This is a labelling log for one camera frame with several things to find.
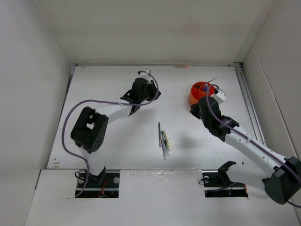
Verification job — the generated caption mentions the small blue-capped glue bottle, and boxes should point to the small blue-capped glue bottle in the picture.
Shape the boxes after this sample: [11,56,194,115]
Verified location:
[203,84,208,92]

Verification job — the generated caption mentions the black-handled scissors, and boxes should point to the black-handled scissors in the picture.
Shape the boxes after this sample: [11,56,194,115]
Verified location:
[207,77,218,85]

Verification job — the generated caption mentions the black thin pen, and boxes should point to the black thin pen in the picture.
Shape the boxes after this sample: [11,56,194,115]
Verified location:
[158,122,162,147]

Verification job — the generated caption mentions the yellow highlighter pen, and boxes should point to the yellow highlighter pen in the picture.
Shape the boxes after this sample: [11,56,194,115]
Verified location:
[162,130,171,151]

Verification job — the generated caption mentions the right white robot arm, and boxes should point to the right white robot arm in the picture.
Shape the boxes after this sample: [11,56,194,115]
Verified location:
[190,97,301,205]

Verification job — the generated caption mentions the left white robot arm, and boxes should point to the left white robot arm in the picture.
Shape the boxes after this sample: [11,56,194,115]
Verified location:
[71,74,161,187]

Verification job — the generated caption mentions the orange round organizer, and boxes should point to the orange round organizer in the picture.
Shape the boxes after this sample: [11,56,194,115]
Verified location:
[189,81,207,105]

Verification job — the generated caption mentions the green-capped pen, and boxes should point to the green-capped pen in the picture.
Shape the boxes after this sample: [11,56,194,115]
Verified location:
[160,131,167,151]

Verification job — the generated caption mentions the clear lilac pen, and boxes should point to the clear lilac pen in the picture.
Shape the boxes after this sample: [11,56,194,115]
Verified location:
[162,144,169,161]

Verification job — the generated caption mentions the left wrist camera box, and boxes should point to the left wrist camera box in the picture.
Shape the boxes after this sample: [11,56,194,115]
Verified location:
[138,69,151,84]

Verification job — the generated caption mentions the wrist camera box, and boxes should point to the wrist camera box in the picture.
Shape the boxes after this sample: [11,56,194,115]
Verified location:
[138,69,151,84]
[212,89,226,104]

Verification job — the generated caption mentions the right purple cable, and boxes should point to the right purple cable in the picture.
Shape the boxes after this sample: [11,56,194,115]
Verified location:
[206,86,301,209]

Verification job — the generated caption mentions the purple cable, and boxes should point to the purple cable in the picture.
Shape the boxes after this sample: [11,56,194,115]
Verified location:
[206,86,301,209]
[61,70,159,197]

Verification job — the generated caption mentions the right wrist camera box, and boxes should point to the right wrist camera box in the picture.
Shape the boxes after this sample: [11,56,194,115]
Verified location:
[212,89,226,104]

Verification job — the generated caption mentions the aluminium side rail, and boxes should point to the aluminium side rail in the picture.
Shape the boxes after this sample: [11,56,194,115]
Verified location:
[234,64,266,145]

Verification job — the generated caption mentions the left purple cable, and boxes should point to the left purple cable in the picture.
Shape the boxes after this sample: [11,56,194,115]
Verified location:
[61,70,159,197]

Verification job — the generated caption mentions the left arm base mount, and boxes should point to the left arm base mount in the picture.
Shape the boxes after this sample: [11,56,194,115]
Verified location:
[75,170,120,198]

